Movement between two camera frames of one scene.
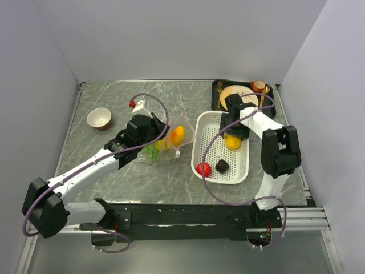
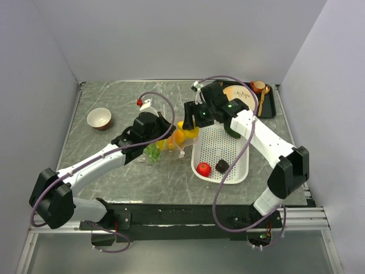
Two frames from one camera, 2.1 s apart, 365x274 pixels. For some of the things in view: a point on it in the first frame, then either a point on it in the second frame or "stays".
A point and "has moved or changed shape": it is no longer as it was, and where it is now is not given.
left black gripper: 159,125 stays
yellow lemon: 162,144 stays
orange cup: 258,85 stays
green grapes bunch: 151,151 stays
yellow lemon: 232,142 -> 190,133
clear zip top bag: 179,132 has moved or changed shape
